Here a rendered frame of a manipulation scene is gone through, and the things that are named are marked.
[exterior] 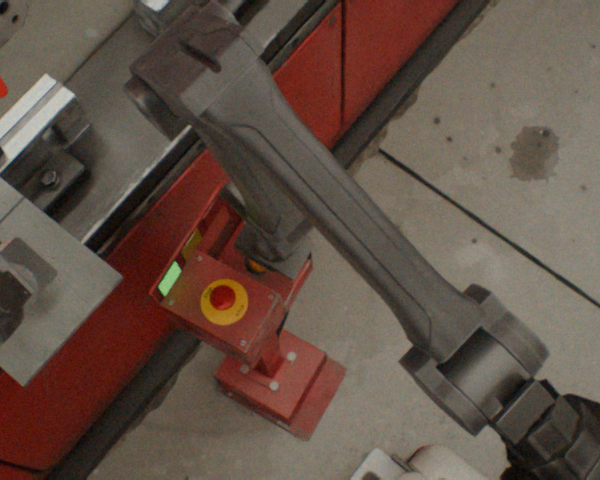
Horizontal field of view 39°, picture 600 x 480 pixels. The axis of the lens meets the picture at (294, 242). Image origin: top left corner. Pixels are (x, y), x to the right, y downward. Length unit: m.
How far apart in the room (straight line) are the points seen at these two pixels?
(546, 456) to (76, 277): 0.62
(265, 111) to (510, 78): 1.77
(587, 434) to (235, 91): 0.44
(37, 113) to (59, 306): 0.30
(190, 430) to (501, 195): 0.97
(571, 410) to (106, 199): 0.75
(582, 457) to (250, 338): 0.61
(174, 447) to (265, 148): 1.46
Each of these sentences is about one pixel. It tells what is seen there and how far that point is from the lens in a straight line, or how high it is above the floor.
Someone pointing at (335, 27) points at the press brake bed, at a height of 0.72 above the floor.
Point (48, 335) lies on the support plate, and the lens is 1.11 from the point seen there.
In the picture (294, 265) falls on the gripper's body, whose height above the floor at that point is 0.86.
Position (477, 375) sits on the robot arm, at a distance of 0.77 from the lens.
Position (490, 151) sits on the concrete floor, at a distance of 2.28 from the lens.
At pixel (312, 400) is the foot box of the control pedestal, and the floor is 0.01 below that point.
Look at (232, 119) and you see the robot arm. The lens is 0.66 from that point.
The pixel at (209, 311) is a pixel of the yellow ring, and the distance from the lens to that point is 1.30.
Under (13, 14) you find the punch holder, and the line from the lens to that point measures 1.07.
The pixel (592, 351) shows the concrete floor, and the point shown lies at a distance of 2.16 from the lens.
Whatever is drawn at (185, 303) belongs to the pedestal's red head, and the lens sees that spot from 1.31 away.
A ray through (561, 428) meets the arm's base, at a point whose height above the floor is 1.24.
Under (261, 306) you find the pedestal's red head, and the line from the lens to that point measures 1.29.
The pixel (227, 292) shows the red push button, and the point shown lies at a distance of 1.28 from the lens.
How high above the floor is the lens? 2.02
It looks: 70 degrees down
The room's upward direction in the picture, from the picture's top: 8 degrees counter-clockwise
